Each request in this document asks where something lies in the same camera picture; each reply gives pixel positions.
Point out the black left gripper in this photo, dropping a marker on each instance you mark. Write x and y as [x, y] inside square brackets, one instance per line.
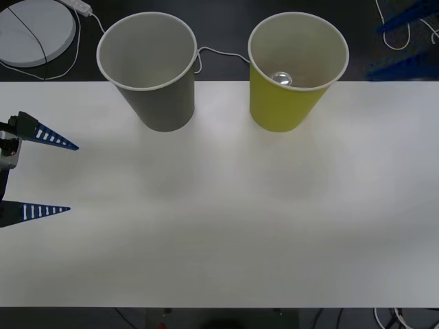
[2, 185]

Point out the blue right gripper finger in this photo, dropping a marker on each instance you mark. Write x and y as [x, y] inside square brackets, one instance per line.
[408, 18]
[401, 68]

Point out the red drink can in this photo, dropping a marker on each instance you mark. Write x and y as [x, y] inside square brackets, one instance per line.
[281, 79]

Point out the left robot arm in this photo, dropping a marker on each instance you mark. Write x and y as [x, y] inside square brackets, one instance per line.
[10, 154]

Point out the yellow-green plastic waste bin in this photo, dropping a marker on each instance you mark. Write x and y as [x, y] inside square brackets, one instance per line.
[278, 106]

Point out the grey plastic waste bin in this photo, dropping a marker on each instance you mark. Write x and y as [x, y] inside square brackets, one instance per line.
[161, 106]

